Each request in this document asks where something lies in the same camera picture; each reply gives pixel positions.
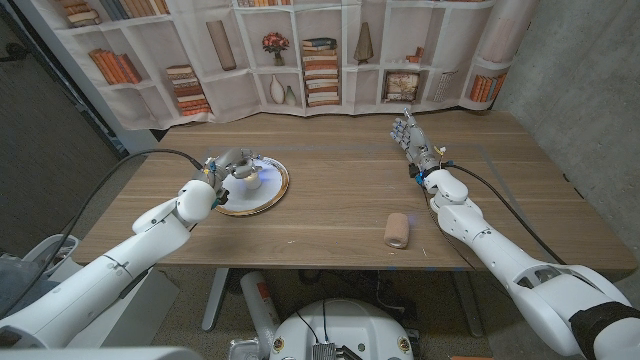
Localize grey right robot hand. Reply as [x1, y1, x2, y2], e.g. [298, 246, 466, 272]
[389, 108, 444, 176]

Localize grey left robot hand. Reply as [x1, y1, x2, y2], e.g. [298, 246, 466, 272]
[192, 147, 264, 206]

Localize white string spool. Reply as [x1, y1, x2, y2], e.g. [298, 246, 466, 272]
[242, 167, 264, 191]

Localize gold-rimmed white paper plate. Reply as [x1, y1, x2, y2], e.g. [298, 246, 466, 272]
[212, 156, 291, 217]

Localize printed bookshelf backdrop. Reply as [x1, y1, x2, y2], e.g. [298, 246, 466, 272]
[14, 0, 541, 132]

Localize tan bandage roll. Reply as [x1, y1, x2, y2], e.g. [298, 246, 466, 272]
[383, 212, 411, 250]

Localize white cylinder with orange label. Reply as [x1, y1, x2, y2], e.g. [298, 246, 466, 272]
[239, 271, 281, 359]

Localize grey table leg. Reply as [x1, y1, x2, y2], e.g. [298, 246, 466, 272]
[202, 268, 230, 333]
[452, 269, 484, 339]

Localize silver foil tray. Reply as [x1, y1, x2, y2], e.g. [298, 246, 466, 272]
[228, 337, 261, 360]

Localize white robot torso base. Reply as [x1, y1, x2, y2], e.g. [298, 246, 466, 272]
[269, 298, 415, 360]

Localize white round bin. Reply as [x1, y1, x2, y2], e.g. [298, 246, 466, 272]
[22, 233, 80, 266]

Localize person's blue jeans leg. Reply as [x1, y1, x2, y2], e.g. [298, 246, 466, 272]
[0, 254, 61, 314]

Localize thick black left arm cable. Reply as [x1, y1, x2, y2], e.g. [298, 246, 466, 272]
[0, 148, 205, 321]

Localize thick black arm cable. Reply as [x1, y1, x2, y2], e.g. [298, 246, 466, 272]
[0, 148, 205, 321]
[443, 161, 567, 266]

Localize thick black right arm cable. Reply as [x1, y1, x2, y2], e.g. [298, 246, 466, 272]
[443, 161, 567, 266]

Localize black door handle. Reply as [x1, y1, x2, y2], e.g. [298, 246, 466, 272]
[0, 42, 29, 64]

